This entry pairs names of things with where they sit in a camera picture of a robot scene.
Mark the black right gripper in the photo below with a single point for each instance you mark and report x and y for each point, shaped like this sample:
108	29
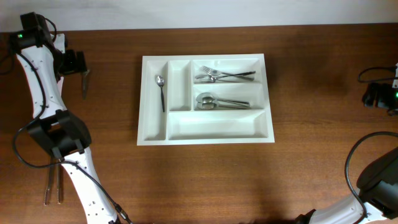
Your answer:
374	94

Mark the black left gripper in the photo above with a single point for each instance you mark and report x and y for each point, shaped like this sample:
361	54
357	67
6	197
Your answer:
76	62

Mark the small grey spoon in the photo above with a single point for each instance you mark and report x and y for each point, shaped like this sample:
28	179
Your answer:
84	83
160	82

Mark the dark chopstick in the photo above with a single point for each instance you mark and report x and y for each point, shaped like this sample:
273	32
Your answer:
49	185
59	183

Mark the large silver spoon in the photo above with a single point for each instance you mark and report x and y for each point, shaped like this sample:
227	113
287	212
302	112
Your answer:
208	97
212	106

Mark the silver fork with long handle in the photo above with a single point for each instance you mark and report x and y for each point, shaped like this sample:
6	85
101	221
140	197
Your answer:
209	70

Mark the pink plastic knife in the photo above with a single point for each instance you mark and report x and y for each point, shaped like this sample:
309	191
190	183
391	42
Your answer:
60	85

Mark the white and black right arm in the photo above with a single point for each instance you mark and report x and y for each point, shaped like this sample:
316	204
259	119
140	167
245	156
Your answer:
373	199

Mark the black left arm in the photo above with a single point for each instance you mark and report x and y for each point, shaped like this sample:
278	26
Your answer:
46	59

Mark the white cutlery tray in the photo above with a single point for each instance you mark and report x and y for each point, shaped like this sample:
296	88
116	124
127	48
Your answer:
184	123

